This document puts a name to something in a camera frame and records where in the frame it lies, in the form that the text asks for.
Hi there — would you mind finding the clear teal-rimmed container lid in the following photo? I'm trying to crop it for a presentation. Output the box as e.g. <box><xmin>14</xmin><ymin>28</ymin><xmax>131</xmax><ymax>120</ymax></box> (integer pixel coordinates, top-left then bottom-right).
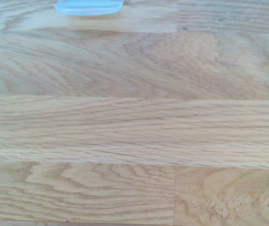
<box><xmin>54</xmin><ymin>0</ymin><xmax>125</xmax><ymax>16</ymax></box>

